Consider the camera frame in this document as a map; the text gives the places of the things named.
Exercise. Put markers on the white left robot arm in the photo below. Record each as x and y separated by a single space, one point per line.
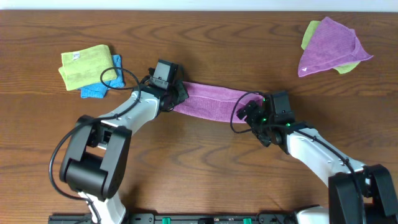
95 160

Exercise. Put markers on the purple microfiber cloth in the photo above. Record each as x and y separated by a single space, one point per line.
209 102

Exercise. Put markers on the yellow-green folded cloth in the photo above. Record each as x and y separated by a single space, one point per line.
84 67

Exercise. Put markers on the blue folded cloth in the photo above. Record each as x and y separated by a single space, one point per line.
98 90

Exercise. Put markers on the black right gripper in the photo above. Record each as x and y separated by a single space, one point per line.
258 111

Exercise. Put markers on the light green cloth under purple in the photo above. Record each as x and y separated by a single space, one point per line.
311 28

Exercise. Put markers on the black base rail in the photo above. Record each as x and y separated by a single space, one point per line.
263 218

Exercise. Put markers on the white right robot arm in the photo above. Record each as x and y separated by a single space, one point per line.
357 193

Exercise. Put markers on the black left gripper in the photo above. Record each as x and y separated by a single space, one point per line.
179 94

